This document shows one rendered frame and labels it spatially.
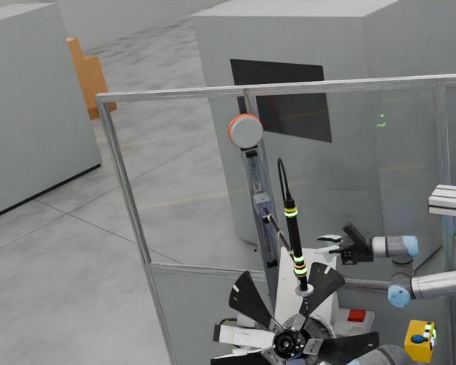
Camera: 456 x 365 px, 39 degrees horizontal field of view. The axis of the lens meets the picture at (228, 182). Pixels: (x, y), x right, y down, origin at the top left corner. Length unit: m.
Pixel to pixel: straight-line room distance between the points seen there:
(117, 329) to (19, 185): 3.12
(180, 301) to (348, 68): 1.79
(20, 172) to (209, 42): 3.48
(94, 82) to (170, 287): 6.92
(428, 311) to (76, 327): 2.97
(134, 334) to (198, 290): 1.38
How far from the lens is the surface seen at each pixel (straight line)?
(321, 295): 2.68
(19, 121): 7.73
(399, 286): 2.32
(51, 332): 5.46
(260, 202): 2.98
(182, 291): 3.86
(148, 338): 5.00
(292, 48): 4.50
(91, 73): 10.45
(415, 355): 2.90
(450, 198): 1.90
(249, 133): 2.96
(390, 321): 3.46
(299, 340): 2.67
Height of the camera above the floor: 2.92
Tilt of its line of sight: 24 degrees down
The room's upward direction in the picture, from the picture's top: 12 degrees counter-clockwise
